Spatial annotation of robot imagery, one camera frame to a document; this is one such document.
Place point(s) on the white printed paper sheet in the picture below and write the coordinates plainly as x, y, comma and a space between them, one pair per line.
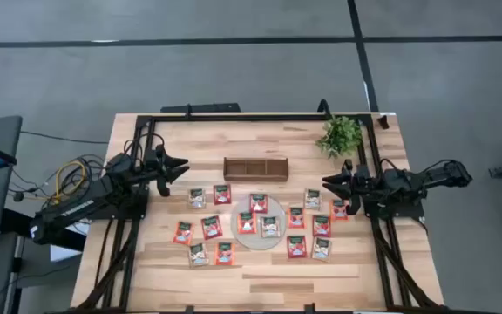
63, 255

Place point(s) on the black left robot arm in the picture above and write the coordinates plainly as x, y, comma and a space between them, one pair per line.
81, 207

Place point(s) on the black flat mounting bar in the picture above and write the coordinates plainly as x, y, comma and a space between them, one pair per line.
201, 107

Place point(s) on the red tea bag packet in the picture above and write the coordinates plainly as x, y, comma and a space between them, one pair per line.
259, 203
211, 227
321, 226
296, 246
222, 194

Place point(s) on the black floor beam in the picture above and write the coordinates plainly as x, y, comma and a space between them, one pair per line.
72, 243

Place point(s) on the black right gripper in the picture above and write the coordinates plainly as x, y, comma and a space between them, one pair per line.
366, 181

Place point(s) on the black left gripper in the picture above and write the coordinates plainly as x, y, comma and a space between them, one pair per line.
155, 168

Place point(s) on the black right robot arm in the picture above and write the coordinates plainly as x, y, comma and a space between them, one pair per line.
442, 174

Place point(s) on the round woven beige placemat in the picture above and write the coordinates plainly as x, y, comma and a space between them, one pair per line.
255, 242

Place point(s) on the beige tea bag packet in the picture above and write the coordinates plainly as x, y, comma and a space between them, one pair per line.
312, 199
197, 198
270, 227
198, 254
321, 249

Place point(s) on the small black bracket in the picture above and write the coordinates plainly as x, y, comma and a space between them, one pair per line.
382, 122

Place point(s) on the black aluminium table frame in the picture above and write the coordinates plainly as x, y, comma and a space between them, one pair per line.
255, 118

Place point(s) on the brown wooden compartment box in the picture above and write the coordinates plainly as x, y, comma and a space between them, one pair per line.
255, 178

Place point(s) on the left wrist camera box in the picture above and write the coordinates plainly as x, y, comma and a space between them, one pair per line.
163, 188

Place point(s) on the black clamp bracket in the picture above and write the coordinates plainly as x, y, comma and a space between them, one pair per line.
188, 310
310, 308

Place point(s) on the green plant in white pot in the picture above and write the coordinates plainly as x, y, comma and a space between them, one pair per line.
340, 135

